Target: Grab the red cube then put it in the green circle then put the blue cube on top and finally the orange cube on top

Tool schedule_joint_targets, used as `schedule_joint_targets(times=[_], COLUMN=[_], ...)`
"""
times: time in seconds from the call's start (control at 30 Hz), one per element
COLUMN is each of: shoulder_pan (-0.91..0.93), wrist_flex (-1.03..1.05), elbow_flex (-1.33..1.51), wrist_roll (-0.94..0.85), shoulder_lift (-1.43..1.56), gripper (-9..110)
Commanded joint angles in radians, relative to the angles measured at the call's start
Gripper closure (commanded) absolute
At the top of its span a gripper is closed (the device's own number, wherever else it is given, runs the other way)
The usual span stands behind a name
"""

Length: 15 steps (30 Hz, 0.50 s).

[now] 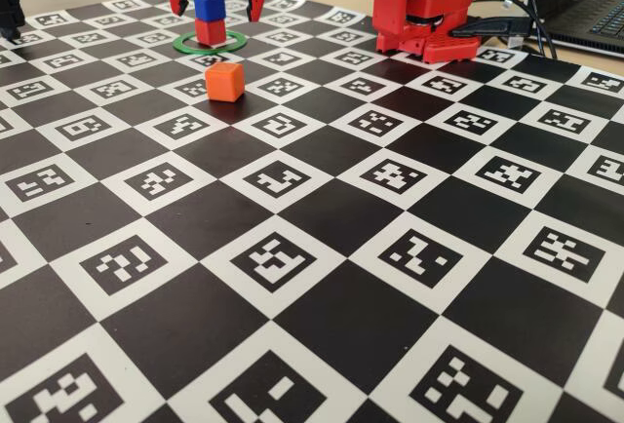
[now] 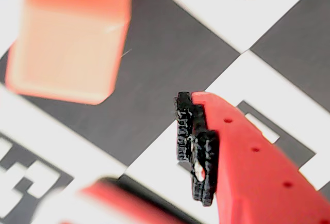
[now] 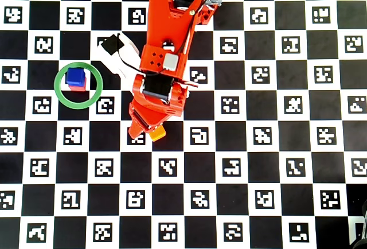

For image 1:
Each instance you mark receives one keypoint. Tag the black white marker checkerboard mat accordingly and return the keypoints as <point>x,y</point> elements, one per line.
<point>341,228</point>

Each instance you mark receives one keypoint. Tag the red robot arm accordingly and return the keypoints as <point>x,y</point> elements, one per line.
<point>419,9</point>

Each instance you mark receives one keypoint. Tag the orange cube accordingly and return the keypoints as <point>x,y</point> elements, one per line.
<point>223,83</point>

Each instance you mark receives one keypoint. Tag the blue cube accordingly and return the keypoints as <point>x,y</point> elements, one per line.
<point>208,6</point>

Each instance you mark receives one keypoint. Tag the red cube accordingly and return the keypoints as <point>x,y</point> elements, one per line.
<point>210,32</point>

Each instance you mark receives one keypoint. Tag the black clamp stand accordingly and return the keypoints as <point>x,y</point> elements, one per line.
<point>10,9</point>

